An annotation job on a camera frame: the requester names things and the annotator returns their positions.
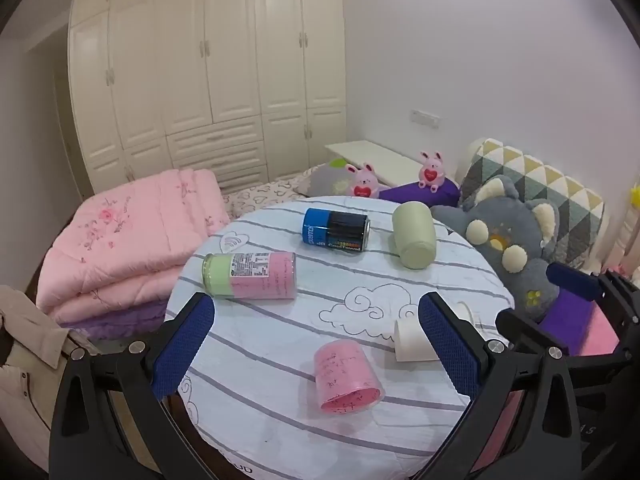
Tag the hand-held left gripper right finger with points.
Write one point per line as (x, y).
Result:
(447, 347)

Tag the pink floral quilt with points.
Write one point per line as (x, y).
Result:
(130, 240)

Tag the purple pillow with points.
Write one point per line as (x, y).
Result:
(420, 195)

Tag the white cup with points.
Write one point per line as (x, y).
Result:
(412, 342)

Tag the blue and black can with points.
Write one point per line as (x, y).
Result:
(335, 230)

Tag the grey pillow green spot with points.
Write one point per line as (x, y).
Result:
(322, 177)

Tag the pink cup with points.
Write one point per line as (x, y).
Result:
(345, 377)

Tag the cream wardrobe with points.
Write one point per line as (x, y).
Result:
(210, 60)

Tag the green cup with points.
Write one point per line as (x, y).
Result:
(412, 235)

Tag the beige jacket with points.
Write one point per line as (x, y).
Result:
(30, 355)

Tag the green and pink canister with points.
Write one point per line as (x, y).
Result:
(255, 276)

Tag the triangle pattern cushion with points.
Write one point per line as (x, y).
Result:
(545, 180)

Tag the white bed post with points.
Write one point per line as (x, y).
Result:
(625, 230)

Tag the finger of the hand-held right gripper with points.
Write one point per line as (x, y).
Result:
(520, 329)
(572, 277)

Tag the pink cloth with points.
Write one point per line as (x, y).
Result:
(602, 332)

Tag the white bedside table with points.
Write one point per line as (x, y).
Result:
(375, 157)

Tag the striped white tablecloth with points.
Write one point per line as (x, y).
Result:
(280, 340)

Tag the pink bunny plush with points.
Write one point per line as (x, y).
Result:
(432, 170)
(363, 182)

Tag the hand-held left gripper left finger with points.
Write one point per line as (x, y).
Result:
(184, 347)

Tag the grey plush toy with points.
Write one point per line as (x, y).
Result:
(505, 240)

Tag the purple cloth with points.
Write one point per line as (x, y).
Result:
(567, 317)

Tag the white wall socket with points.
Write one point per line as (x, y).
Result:
(425, 117)

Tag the heart print bed sheet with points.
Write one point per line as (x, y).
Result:
(260, 195)

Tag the purple blanket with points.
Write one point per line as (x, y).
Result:
(125, 320)

